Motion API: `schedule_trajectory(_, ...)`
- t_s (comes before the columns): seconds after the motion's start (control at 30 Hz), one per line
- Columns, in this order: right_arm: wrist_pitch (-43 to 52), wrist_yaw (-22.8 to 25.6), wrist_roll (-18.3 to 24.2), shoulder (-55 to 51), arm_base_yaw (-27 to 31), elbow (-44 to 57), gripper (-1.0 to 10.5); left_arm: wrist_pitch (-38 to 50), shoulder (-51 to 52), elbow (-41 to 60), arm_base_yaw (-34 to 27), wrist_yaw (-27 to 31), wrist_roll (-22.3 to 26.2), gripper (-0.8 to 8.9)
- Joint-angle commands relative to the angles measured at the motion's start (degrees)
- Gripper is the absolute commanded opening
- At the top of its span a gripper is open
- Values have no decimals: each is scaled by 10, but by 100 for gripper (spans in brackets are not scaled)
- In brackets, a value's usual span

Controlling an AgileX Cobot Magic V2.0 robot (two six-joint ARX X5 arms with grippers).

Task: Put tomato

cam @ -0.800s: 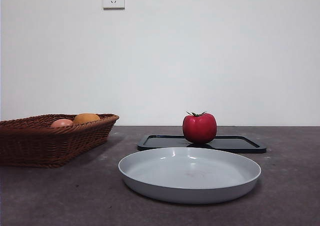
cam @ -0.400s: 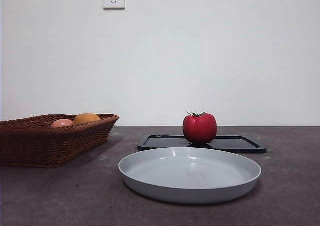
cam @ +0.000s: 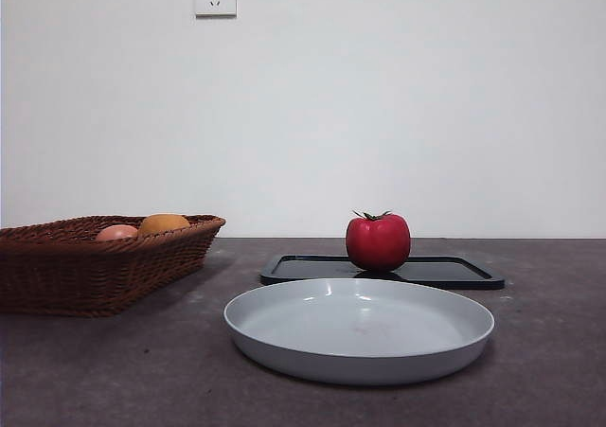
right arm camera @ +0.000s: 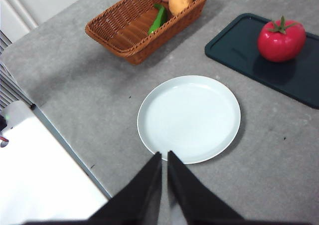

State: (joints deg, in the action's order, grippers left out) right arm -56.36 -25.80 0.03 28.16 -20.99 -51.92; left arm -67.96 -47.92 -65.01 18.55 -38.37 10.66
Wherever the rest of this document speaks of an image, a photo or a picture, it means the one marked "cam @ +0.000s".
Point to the red tomato with green stem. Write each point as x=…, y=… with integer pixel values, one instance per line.
x=378, y=242

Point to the orange fruit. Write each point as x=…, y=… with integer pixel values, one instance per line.
x=163, y=222

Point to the pale grey round plate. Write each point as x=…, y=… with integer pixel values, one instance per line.
x=360, y=332

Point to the black rectangular tray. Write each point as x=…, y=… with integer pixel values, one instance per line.
x=450, y=271

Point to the pink egg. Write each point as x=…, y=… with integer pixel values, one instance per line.
x=117, y=233

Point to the brown wicker basket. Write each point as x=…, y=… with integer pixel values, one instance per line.
x=94, y=275

